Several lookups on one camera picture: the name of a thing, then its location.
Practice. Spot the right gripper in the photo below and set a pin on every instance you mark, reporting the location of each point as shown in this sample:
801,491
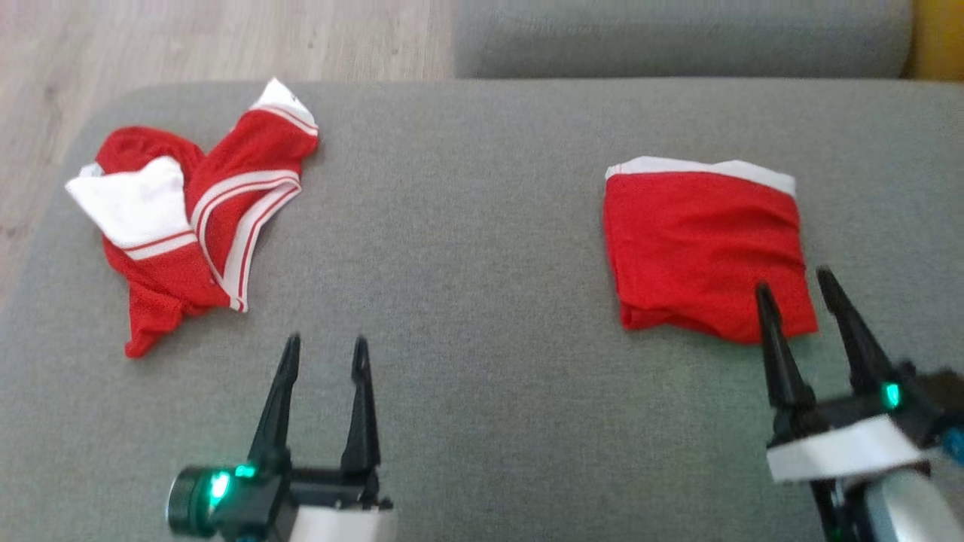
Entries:
843,448

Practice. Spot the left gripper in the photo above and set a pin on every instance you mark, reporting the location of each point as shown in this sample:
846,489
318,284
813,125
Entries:
263,500

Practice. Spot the red shorts white waistband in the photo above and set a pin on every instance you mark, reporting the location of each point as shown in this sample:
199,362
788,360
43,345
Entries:
700,241

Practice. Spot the red Bulls 23 jersey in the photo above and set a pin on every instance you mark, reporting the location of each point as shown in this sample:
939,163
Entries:
166,278

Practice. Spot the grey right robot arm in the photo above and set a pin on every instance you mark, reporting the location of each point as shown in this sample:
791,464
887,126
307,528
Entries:
904,512

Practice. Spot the grey sofa seat cushion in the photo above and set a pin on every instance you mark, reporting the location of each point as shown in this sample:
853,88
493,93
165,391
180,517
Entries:
489,263

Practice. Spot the yellow fabric cushion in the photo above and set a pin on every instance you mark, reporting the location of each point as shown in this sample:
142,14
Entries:
941,38

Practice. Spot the grey sofa back cushion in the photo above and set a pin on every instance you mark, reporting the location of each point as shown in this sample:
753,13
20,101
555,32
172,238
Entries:
678,38

